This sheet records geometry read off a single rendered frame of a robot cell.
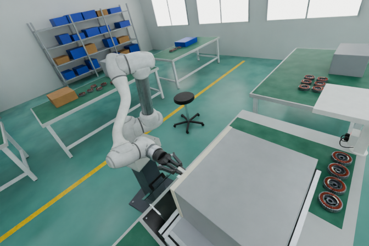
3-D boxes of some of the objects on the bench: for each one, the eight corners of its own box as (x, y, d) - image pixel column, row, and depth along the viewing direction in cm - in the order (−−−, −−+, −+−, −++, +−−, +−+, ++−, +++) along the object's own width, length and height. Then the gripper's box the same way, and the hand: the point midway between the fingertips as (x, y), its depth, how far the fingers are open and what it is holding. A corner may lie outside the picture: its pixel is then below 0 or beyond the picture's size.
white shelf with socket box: (300, 158, 134) (313, 108, 110) (313, 130, 155) (326, 83, 131) (363, 182, 112) (397, 126, 88) (368, 146, 133) (397, 93, 108)
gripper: (167, 152, 109) (197, 171, 94) (151, 166, 102) (180, 190, 86) (165, 143, 105) (195, 161, 89) (147, 157, 98) (178, 180, 82)
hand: (183, 172), depth 90 cm, fingers closed
